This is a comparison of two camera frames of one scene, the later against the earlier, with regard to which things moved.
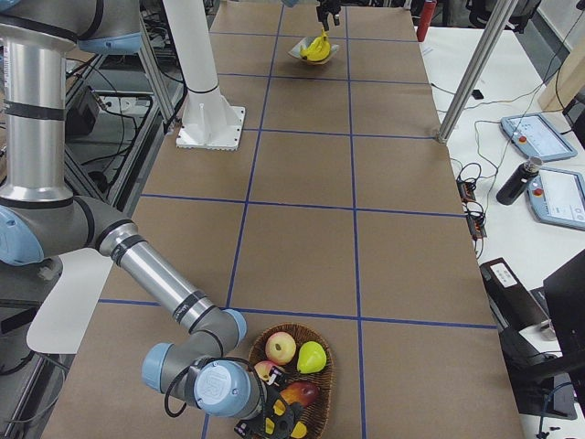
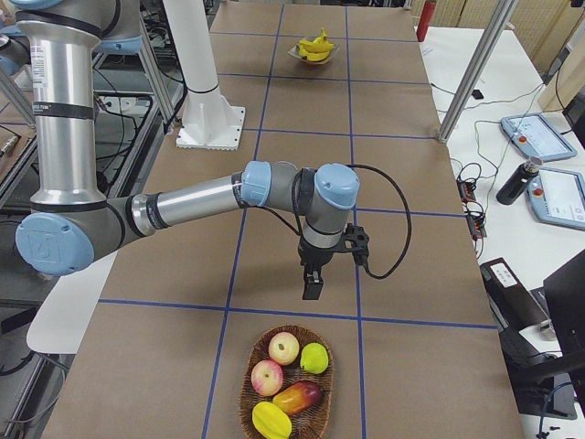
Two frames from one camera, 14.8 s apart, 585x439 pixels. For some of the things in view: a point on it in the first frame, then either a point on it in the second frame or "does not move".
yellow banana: [299, 431] to [313, 47]
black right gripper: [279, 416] to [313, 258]
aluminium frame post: [494, 30] does not move
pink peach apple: [280, 347] does not move
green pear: [312, 358] does not move
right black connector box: [476, 226] does not move
